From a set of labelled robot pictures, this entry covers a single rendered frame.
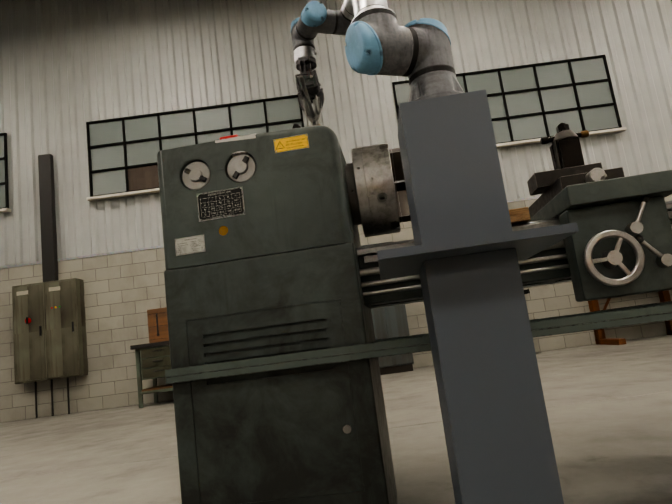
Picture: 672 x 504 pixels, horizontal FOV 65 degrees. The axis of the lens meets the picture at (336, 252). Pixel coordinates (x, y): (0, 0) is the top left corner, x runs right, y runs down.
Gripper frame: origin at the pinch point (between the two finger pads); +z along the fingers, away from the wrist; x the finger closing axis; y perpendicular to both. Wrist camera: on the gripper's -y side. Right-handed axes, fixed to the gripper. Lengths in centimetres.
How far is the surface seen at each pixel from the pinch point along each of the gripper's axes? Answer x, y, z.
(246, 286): -25, 14, 55
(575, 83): 363, -707, -295
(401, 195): 25.6, -8.5, 28.7
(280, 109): -130, -656, -318
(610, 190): 82, 18, 43
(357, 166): 12.6, 2.9, 19.7
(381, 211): 18.1, -0.3, 35.1
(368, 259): 12, 3, 51
